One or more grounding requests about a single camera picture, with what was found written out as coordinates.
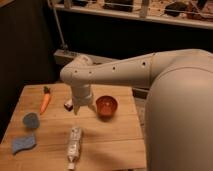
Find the wooden shelf rail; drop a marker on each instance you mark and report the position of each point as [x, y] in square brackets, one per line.
[188, 13]

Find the metal pole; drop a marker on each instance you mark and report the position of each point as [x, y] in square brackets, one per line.
[64, 46]

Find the small red white box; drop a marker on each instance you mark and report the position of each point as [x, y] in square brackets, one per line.
[68, 105]

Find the blue wavy sponge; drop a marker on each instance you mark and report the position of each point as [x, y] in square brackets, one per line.
[23, 143]

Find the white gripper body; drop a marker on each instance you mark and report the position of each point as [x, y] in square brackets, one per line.
[82, 95]

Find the orange toy carrot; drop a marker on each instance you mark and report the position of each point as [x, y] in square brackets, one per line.
[46, 99]

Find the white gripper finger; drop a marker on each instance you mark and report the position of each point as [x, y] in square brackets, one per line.
[92, 108]
[76, 109]

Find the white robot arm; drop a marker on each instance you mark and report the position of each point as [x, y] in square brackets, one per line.
[179, 105]

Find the red ceramic bowl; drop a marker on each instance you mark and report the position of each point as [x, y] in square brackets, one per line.
[106, 106]

